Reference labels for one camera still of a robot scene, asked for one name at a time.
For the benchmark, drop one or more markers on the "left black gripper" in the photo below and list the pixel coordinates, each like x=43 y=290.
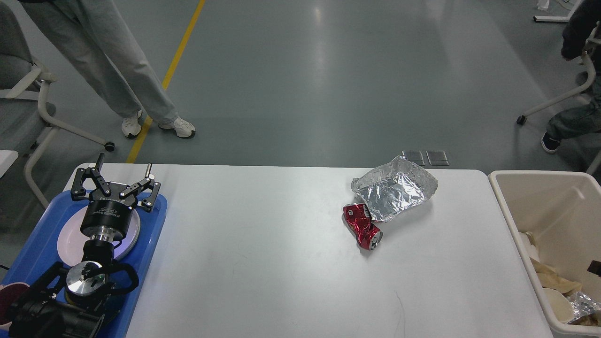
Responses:
x=109 y=216

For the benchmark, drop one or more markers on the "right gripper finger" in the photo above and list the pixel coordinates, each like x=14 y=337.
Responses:
x=595 y=267

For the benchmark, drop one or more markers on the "foil bowl with paper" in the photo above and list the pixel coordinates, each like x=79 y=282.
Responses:
x=586 y=310

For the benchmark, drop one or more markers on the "brown paper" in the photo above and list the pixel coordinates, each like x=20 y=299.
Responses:
x=549 y=278

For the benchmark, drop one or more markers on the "white paper cup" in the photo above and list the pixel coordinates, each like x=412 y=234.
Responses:
x=560 y=305

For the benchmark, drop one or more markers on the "pink plate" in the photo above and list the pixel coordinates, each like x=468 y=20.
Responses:
x=70 y=239

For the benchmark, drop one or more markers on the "pink mug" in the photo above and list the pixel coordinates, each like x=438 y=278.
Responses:
x=9 y=293

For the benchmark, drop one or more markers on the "aluminium foil sheet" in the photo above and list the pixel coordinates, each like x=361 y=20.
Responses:
x=394 y=187

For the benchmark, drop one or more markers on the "crushed red soda can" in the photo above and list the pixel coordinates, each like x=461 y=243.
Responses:
x=359 y=221

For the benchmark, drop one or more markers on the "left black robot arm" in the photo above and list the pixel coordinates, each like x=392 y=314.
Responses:
x=81 y=271

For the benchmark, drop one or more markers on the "beige plastic bin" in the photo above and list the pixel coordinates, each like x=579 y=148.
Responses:
x=562 y=210

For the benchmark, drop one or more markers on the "blue plastic tray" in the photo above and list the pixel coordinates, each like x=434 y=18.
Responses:
x=40 y=251

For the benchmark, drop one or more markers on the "grey office chair left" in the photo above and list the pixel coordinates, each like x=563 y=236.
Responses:
x=25 y=111

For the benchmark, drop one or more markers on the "white side table corner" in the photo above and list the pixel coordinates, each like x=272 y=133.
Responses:
x=7 y=159

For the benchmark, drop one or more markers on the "person in grey trousers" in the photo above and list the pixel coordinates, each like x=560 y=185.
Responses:
x=93 y=36

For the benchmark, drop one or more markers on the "right floor outlet plate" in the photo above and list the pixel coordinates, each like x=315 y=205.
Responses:
x=437 y=158

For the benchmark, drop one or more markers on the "floor outlet plate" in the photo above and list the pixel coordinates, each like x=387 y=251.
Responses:
x=415 y=157
x=437 y=158

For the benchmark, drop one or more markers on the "left floor outlet plate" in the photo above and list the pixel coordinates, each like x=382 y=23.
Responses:
x=415 y=157

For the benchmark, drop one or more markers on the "white office chair right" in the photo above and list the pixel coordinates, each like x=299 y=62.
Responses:
x=582 y=92

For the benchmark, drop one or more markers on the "white table leg far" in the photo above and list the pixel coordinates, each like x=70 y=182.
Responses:
x=556 y=11

